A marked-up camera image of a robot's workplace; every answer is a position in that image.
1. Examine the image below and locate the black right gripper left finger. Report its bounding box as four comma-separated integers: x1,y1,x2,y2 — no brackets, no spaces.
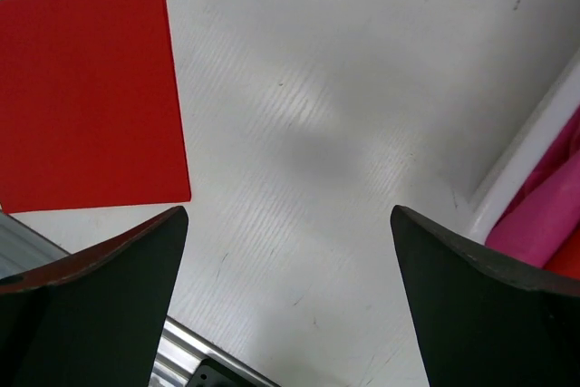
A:
1,206,189,386

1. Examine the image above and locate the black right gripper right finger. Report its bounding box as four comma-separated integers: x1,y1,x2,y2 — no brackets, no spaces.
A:
391,206,579,386

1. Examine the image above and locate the red paper napkin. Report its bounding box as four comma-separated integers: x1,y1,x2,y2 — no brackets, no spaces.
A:
1,0,191,213

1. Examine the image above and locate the red rolled napkin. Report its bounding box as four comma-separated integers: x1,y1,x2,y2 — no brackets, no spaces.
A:
544,235,579,280

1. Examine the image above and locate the pink rolled napkin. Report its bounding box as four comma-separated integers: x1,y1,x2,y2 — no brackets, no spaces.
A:
486,155,579,267

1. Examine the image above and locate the aluminium front rail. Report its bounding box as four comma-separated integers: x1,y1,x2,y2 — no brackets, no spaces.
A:
1,213,276,386

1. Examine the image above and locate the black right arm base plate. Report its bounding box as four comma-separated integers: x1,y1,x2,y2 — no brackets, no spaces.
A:
186,358,253,387

